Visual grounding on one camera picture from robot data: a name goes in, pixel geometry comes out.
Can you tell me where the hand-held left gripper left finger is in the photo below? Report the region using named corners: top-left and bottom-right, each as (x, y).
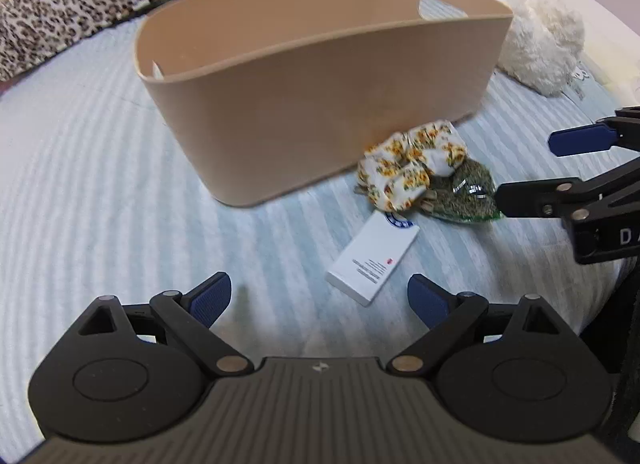
top-left (76, 272), bottom-right (254, 376)

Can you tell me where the white fluffy plush toy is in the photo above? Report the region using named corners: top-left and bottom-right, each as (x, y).
top-left (486, 0), bottom-right (586, 97)

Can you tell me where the striped light blue bedsheet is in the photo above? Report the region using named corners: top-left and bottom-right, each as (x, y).
top-left (0, 0), bottom-right (640, 400)

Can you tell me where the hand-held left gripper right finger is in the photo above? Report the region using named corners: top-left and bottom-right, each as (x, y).
top-left (391, 274), bottom-right (565, 376)

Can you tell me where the green patterned packet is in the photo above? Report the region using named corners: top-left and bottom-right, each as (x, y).
top-left (425, 159), bottom-right (503, 226)

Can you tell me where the beige oval storage basket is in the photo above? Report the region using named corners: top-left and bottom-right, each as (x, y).
top-left (133, 0), bottom-right (514, 208)

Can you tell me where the white rectangular box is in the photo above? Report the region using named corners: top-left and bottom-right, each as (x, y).
top-left (325, 209), bottom-right (420, 306)

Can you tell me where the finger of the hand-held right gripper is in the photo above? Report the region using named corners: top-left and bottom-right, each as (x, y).
top-left (494, 156), bottom-right (640, 223)
top-left (547, 107), bottom-right (640, 157)

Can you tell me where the floral sunflower scrunchie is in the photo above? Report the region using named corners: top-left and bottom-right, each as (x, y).
top-left (357, 119), bottom-right (469, 212)

